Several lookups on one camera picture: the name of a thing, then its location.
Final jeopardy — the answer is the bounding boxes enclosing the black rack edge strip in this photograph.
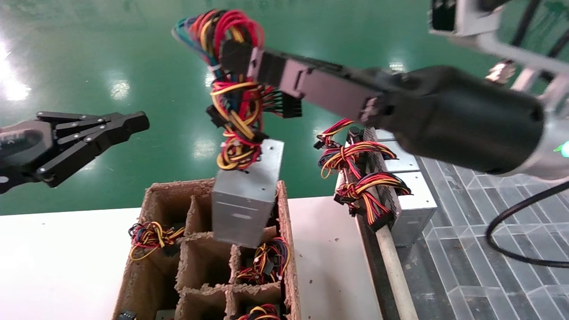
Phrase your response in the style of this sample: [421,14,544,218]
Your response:
[355,200,401,320]

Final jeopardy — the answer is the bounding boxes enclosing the clear acrylic divider rack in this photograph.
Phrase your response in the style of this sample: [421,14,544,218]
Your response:
[396,156,569,320]

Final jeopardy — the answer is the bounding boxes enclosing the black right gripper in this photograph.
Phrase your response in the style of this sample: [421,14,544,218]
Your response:
[368,65,546,176]

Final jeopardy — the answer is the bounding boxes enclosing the brown cardboard divider box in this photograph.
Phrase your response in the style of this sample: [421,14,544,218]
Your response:
[112,178,302,320]

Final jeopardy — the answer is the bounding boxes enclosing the wire bundle on box left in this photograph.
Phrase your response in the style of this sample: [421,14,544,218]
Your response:
[128,221,185,262]

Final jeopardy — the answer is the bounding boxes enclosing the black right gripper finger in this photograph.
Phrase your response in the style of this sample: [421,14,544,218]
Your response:
[220,57,379,124]
[220,40,388,97]

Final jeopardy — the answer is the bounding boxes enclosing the black cable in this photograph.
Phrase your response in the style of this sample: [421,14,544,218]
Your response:
[485,181,569,268]
[510,0,541,47]

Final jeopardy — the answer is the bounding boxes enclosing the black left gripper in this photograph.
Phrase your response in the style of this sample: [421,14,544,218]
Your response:
[0,110,150,195]

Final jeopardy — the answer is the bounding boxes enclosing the silver power supply with wires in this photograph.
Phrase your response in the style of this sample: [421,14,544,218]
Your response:
[235,237,292,285]
[313,118,398,149]
[236,304,281,320]
[317,141,421,179]
[333,171,438,247]
[171,8,304,249]

